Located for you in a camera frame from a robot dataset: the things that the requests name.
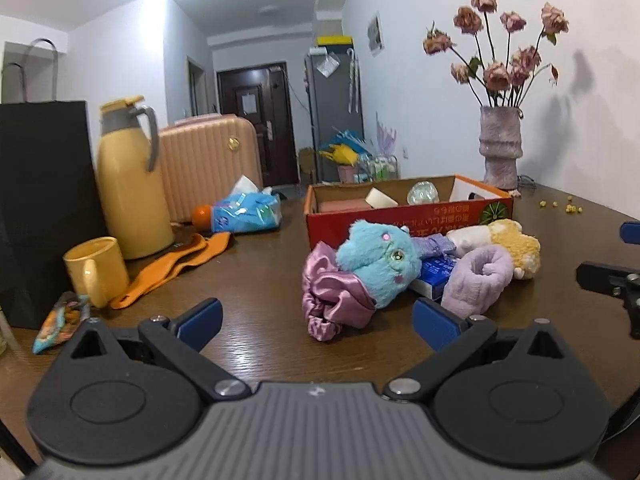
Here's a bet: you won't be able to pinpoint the blue handkerchief tissue pack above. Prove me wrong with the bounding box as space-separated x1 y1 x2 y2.
410 256 457 302

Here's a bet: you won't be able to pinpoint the purple fluffy headband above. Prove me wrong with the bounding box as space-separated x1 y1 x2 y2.
440 245 514 318

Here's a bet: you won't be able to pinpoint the blue plush toy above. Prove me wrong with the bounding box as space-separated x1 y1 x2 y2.
336 220 422 309

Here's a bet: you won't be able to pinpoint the yellow white plush toy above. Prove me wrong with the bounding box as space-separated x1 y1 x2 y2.
446 219 541 280

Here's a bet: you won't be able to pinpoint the pink satin scrunchie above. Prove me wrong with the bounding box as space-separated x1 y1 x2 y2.
302 242 375 342

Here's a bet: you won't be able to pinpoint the lavender cloth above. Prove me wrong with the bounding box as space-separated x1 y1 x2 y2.
411 233 457 260

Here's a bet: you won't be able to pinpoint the yellow petals on table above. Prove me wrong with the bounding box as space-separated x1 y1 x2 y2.
538 195 584 214

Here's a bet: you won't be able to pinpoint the orange fruit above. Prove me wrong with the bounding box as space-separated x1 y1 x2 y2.
191 205 215 233

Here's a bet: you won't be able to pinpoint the yellow mug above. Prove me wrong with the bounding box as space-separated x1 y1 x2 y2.
63 236 129 309

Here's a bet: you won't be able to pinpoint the red cardboard box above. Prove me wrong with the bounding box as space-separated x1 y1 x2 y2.
304 174 514 248

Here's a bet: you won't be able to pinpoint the colourful snack packet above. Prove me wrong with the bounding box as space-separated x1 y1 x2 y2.
32 292 91 354

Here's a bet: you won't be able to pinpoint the yellow thermos jug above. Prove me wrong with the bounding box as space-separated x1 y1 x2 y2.
96 96 175 260

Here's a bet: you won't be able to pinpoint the pink ceramic vase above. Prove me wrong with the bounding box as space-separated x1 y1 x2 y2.
480 106 523 192

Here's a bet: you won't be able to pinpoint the pink ribbed suitcase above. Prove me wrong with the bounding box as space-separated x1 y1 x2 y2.
158 114 262 222

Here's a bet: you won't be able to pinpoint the metal trolley rack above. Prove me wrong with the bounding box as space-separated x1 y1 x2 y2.
357 154 399 183

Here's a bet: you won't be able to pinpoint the black paper bag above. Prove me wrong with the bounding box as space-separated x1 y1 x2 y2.
0 38 109 331

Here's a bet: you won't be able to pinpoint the dried pink rose bouquet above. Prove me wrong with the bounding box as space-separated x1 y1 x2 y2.
422 0 570 110

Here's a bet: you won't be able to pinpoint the yellow toy on pile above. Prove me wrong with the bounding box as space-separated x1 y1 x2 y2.
319 144 359 166

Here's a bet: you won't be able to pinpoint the dark brown door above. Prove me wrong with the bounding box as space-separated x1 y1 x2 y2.
217 62 299 186

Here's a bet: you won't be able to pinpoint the grey refrigerator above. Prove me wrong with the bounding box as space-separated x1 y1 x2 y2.
305 44 364 182

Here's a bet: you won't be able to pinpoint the yellow box on refrigerator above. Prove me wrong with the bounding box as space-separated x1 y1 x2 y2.
316 36 354 47

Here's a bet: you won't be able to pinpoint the orange strap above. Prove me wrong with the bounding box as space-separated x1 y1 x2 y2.
109 231 234 311

